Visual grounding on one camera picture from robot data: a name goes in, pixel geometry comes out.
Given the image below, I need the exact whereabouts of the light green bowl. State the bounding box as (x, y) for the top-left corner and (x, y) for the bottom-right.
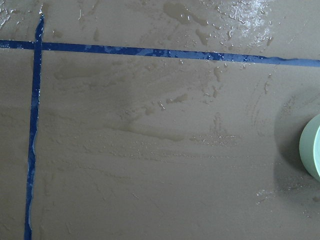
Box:
(299, 114), (320, 182)

